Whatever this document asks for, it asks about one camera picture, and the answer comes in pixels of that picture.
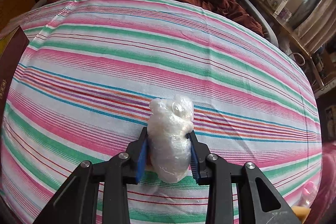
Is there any small white plastic bag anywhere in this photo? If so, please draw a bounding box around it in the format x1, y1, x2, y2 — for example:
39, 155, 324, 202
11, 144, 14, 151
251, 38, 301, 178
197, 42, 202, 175
147, 96, 194, 184

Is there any striped bed sheet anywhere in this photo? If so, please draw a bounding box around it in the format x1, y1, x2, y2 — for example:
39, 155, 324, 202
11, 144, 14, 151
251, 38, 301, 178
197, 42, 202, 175
1, 0, 322, 223

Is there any orange sponge at edge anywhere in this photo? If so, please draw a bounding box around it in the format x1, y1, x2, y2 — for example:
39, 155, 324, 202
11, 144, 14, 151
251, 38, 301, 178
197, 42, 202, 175
291, 206, 311, 223

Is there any wooden side shelf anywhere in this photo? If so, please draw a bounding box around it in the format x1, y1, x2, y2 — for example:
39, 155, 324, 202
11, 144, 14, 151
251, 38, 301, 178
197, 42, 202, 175
251, 0, 326, 92

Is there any gold metal tin box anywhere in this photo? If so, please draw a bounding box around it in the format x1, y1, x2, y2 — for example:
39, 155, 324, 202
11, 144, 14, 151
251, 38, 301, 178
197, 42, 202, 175
0, 25, 30, 169

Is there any purple jar on sill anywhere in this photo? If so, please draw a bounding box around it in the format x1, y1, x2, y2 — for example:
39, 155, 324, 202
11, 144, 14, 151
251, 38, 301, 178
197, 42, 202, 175
278, 7, 291, 22

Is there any patterned curtain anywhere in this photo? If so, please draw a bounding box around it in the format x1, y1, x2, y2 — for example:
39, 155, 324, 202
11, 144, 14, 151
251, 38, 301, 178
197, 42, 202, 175
288, 0, 335, 54

